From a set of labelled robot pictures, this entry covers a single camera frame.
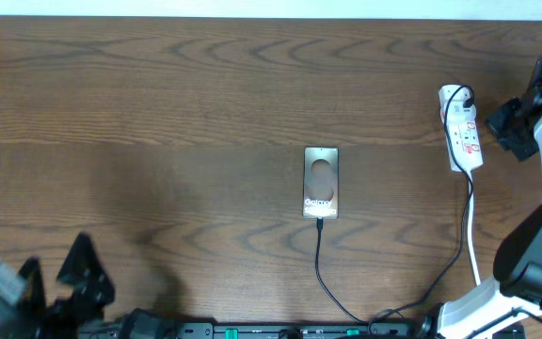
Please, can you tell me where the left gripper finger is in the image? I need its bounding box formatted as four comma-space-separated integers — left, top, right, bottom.
56, 233, 115, 301
19, 257, 46, 311

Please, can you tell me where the black USB charging cable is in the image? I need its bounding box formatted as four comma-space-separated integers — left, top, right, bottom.
314, 83, 476, 331

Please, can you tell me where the gold Galaxy smartphone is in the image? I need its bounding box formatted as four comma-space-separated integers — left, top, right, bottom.
302, 146, 339, 218

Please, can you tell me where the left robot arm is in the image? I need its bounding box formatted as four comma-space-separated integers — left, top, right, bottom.
11, 233, 176, 339

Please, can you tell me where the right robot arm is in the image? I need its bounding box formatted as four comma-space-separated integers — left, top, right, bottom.
416, 56, 542, 338

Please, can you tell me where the white power strip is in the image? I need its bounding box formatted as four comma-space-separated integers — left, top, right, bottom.
438, 84, 483, 172

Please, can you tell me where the white power strip cord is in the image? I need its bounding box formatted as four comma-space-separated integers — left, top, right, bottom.
465, 169, 483, 286

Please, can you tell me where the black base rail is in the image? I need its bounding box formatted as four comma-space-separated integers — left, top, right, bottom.
164, 319, 421, 339

